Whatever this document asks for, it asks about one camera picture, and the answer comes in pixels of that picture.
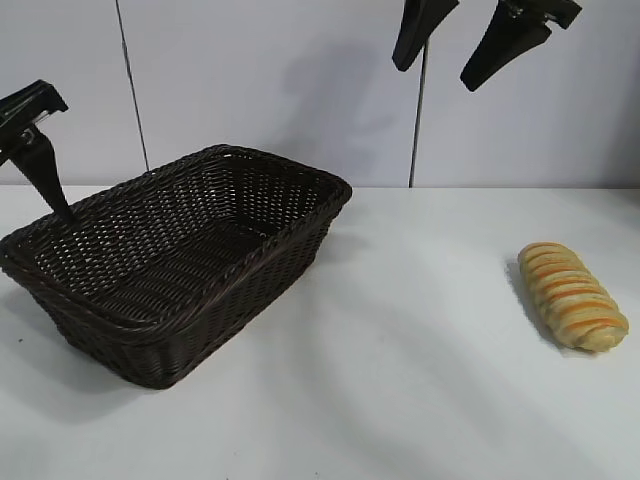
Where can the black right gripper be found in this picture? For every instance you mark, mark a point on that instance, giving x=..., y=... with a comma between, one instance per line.
x=555, y=10

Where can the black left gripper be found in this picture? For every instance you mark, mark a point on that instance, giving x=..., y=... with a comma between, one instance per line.
x=25, y=115

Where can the dark brown wicker basket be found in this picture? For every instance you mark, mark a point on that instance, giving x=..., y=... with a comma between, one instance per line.
x=150, y=260

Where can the long striped bread loaf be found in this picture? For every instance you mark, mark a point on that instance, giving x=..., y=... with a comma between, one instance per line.
x=570, y=295

